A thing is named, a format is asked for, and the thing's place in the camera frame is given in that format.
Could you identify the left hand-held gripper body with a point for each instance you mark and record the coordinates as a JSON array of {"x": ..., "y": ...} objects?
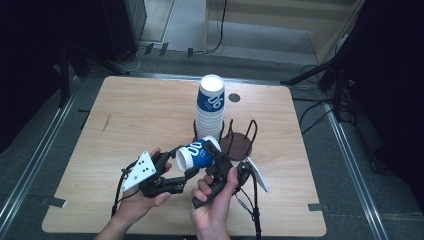
[{"x": 141, "y": 171}]

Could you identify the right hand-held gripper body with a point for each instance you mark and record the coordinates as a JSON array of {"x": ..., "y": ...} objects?
[{"x": 230, "y": 173}]

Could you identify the single blue-white paper cup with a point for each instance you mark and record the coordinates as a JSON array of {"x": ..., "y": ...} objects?
[{"x": 196, "y": 156}]

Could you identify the stack of blue-white paper cups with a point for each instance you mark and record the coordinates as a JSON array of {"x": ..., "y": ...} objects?
[{"x": 210, "y": 113}]

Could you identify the person's left hand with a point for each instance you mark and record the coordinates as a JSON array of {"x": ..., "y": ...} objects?
[{"x": 140, "y": 203}]

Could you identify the person's right hand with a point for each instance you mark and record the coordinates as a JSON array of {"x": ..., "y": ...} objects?
[{"x": 213, "y": 210}]

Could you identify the dark round table grommet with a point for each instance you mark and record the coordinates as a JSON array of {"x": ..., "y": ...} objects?
[{"x": 234, "y": 97}]

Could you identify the grey tape strip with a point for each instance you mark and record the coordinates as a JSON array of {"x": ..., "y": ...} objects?
[
  {"x": 53, "y": 202},
  {"x": 318, "y": 207}
]

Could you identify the dark cabinet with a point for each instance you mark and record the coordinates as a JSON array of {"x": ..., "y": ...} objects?
[{"x": 126, "y": 26}]

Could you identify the black metal stand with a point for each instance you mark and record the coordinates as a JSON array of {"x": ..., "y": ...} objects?
[{"x": 336, "y": 80}]

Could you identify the light wooden platform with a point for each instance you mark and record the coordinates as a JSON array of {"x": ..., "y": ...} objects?
[{"x": 266, "y": 20}]

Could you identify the metal floor rail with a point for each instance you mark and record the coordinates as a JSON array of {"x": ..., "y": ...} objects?
[
  {"x": 36, "y": 153},
  {"x": 353, "y": 173}
]

